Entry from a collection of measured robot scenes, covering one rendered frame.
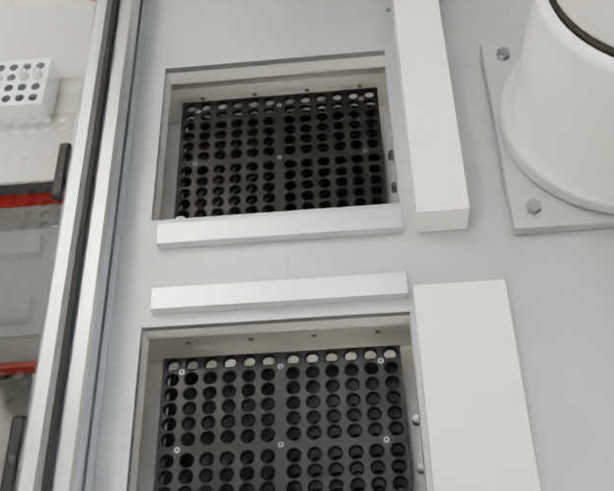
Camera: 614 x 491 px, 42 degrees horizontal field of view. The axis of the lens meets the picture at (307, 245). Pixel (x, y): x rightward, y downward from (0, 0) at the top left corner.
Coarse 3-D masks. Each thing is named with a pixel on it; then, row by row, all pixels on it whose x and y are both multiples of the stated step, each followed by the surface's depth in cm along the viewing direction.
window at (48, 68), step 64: (0, 0) 59; (64, 0) 72; (0, 64) 58; (64, 64) 71; (0, 128) 57; (64, 128) 70; (0, 192) 57; (64, 192) 69; (0, 256) 56; (64, 256) 68; (0, 320) 55; (64, 320) 67; (0, 384) 55; (0, 448) 54
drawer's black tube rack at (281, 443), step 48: (192, 384) 77; (240, 384) 74; (288, 384) 73; (336, 384) 76; (384, 384) 72; (192, 432) 72; (240, 432) 71; (288, 432) 72; (336, 432) 74; (384, 432) 70; (192, 480) 70; (240, 480) 69; (288, 480) 69; (336, 480) 69; (384, 480) 68
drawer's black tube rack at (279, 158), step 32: (288, 96) 91; (192, 128) 94; (224, 128) 90; (256, 128) 89; (288, 128) 89; (320, 128) 92; (352, 128) 88; (224, 160) 87; (256, 160) 87; (288, 160) 86; (320, 160) 86; (352, 160) 86; (224, 192) 85; (256, 192) 85; (288, 192) 84; (320, 192) 84; (352, 192) 83; (384, 192) 83
